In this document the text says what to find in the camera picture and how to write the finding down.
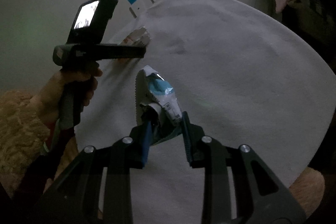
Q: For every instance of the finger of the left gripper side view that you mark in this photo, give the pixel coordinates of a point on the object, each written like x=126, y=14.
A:
x=113, y=51

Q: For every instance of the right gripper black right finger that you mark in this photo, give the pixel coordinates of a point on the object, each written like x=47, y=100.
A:
x=239, y=186

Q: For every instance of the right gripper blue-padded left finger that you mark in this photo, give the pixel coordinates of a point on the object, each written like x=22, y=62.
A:
x=95, y=187

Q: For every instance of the pink snack wrapper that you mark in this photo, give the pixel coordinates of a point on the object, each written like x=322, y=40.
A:
x=138, y=37

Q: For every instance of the blue white snack wrapper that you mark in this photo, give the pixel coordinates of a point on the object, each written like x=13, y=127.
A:
x=156, y=102

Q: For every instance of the tan fuzzy sleeve forearm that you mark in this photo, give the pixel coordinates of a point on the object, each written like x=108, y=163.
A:
x=26, y=128

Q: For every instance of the person's left hand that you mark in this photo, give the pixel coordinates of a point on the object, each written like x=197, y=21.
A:
x=47, y=102

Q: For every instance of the camera with lit screen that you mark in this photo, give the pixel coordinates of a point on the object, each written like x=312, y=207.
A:
x=90, y=22

